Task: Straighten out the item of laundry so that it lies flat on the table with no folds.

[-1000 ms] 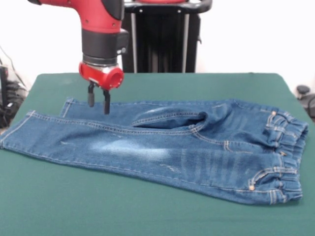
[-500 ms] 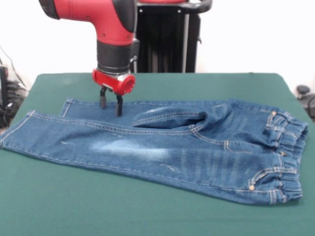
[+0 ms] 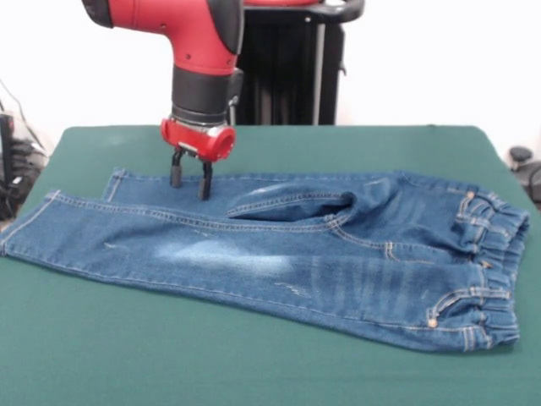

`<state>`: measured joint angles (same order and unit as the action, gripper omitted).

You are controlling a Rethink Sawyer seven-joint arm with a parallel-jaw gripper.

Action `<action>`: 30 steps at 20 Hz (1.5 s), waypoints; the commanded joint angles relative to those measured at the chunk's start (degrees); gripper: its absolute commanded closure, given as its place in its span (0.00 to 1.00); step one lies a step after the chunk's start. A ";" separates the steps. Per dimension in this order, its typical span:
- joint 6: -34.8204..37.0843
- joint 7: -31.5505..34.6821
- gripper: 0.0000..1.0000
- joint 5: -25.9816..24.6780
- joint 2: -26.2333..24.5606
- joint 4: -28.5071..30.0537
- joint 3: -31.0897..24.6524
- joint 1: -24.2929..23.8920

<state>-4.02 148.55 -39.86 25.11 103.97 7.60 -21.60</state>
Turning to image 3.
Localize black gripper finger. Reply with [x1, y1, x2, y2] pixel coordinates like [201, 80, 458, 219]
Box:
[197, 159, 215, 201]
[169, 148, 185, 189]

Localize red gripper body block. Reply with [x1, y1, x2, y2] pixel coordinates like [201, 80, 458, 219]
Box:
[160, 117, 237, 163]

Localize blue denim jeans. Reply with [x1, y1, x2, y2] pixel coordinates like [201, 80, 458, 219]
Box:
[0, 167, 533, 353]

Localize black electronics box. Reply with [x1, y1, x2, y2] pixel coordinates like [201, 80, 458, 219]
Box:
[0, 112, 16, 184]

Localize dark green table cloth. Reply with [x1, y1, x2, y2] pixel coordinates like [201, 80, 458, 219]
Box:
[0, 124, 541, 406]

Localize black chair base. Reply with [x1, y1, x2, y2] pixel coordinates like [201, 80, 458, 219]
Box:
[509, 145, 541, 211]

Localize black robot pedestal stand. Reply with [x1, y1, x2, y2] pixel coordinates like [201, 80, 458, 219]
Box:
[227, 0, 367, 127]

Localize black cable bundle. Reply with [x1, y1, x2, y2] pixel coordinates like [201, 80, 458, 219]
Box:
[0, 137, 46, 221]

